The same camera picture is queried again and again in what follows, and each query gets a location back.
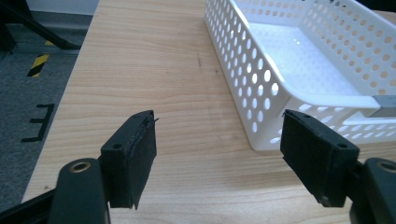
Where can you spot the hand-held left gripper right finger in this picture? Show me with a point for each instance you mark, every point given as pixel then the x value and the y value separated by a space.
pixel 317 155

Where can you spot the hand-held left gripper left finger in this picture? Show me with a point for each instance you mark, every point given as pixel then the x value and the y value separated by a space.
pixel 129 161

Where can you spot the white perforated plastic basket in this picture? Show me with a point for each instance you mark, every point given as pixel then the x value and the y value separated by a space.
pixel 280 71

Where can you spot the black floor tape mark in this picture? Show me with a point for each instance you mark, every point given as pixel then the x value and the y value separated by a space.
pixel 39 122

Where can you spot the yellow black hazard tape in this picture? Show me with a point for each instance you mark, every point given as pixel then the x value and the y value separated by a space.
pixel 38 64

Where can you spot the black metal stand leg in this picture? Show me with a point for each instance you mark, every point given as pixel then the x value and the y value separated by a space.
pixel 34 26

